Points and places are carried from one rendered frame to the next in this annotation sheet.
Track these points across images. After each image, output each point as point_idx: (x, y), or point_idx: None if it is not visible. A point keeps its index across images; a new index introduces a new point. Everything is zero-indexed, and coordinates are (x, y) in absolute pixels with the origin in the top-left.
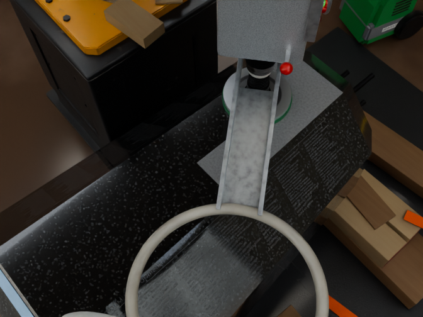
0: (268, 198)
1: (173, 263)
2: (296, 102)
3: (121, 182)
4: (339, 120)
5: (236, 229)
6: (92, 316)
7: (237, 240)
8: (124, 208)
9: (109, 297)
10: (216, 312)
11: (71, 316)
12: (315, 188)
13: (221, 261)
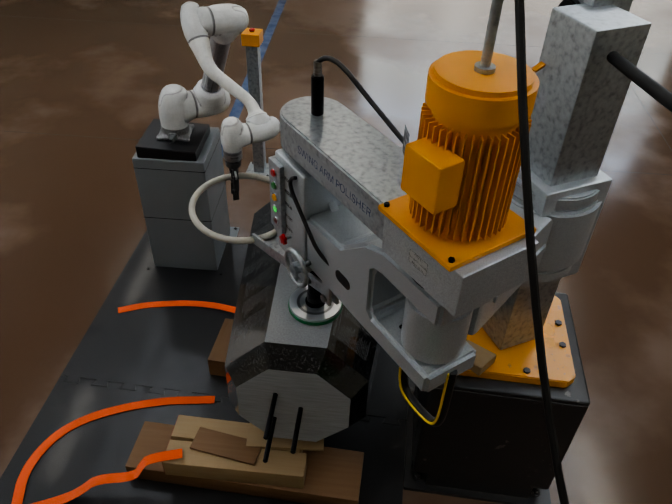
0: (264, 280)
1: None
2: (289, 317)
3: None
4: (255, 337)
5: (268, 260)
6: (268, 126)
7: (264, 261)
8: None
9: None
10: (252, 250)
11: (275, 123)
12: (244, 315)
13: (264, 252)
